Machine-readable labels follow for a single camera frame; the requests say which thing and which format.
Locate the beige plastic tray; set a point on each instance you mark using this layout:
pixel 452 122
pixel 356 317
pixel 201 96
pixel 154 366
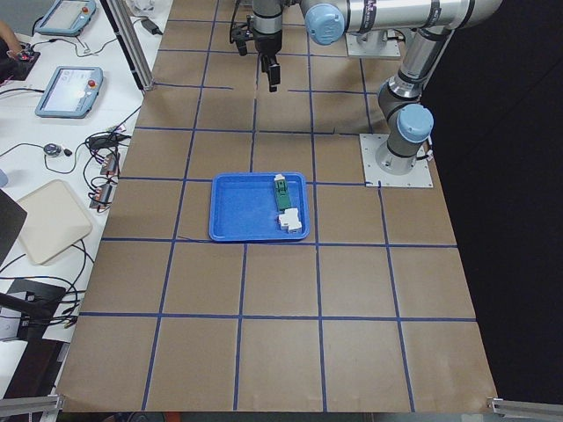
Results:
pixel 55 220

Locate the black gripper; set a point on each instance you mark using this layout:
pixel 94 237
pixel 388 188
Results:
pixel 268 43

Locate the round silver puck device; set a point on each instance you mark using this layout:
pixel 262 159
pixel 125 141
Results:
pixel 52 150

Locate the near teach pendant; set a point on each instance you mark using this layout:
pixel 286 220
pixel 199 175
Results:
pixel 71 92

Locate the white circuit breaker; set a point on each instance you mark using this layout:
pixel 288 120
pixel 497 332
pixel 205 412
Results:
pixel 289 220

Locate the green terminal block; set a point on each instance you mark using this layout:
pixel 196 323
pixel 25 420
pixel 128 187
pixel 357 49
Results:
pixel 281 193

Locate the aluminium corner profile right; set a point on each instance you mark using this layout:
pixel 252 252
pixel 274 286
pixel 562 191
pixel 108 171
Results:
pixel 520 409

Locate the aluminium frame post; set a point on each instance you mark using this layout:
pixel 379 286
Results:
pixel 117 15

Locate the far teach pendant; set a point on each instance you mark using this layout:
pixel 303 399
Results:
pixel 66 18

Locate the usb hub with cables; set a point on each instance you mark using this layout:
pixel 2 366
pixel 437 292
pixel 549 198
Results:
pixel 111 164

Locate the teach pendant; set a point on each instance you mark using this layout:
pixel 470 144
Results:
pixel 66 18
pixel 71 92

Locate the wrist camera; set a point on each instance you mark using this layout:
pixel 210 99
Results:
pixel 240 35

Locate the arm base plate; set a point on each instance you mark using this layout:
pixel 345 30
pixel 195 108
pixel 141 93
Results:
pixel 355 50
pixel 381 168

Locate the black power adapter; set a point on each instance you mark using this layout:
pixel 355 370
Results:
pixel 151 27

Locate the aluminium corner profile left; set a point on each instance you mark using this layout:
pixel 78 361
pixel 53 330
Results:
pixel 30 405

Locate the aluminium corner profile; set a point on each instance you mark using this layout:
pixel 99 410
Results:
pixel 520 409
pixel 30 405

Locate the blue plastic tray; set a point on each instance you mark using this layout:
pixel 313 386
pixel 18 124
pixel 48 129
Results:
pixel 243 207

